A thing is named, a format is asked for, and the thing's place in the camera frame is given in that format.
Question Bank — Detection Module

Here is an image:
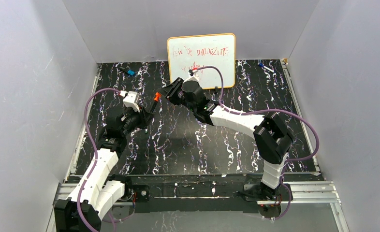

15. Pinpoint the orange highlighter cap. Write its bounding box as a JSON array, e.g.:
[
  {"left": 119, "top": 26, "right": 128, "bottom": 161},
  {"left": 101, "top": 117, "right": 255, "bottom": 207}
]
[{"left": 154, "top": 92, "right": 161, "bottom": 102}]

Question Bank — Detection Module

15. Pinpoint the blue black marker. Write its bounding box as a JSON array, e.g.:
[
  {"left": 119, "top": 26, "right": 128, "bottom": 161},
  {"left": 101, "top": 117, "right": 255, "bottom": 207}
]
[{"left": 119, "top": 67, "right": 136, "bottom": 76}]

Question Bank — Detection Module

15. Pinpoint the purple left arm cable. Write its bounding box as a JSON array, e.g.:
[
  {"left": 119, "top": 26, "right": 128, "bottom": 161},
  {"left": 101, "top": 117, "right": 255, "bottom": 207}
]
[{"left": 76, "top": 88, "right": 127, "bottom": 232}]

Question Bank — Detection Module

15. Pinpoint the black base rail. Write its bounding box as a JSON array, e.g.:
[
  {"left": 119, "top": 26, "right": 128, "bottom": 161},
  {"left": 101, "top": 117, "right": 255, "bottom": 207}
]
[{"left": 107, "top": 174, "right": 293, "bottom": 217}]

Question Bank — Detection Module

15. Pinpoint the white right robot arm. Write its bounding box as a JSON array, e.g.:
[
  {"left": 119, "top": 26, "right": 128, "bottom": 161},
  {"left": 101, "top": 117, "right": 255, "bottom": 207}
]
[{"left": 158, "top": 78, "right": 293, "bottom": 199}]

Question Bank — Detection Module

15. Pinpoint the orange framed whiteboard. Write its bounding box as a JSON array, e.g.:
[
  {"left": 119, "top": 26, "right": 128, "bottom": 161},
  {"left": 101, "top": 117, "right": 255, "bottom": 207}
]
[{"left": 167, "top": 33, "right": 236, "bottom": 89}]

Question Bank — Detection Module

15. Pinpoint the black orange highlighter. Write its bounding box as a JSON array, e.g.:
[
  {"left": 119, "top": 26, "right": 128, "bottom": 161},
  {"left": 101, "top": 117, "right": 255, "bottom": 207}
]
[{"left": 148, "top": 100, "right": 159, "bottom": 113}]

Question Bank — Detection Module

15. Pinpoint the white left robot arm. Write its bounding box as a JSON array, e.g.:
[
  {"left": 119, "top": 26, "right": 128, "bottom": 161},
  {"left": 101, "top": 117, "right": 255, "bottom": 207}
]
[{"left": 54, "top": 107, "right": 154, "bottom": 232}]

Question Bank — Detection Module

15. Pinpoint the white blue pen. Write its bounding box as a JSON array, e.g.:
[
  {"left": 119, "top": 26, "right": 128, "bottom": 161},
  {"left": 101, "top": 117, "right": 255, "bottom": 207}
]
[{"left": 258, "top": 63, "right": 274, "bottom": 73}]

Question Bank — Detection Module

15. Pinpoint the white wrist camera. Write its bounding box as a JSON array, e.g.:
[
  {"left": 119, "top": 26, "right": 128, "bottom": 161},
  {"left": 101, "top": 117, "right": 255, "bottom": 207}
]
[
  {"left": 123, "top": 91, "right": 141, "bottom": 112},
  {"left": 187, "top": 69, "right": 200, "bottom": 83}
]

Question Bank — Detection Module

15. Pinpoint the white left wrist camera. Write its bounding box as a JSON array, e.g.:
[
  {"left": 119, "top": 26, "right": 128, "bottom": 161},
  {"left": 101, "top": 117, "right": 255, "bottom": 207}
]
[{"left": 123, "top": 91, "right": 141, "bottom": 112}]

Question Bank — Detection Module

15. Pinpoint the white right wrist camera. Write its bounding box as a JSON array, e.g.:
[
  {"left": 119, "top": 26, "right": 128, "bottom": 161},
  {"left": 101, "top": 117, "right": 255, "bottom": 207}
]
[{"left": 187, "top": 69, "right": 200, "bottom": 83}]

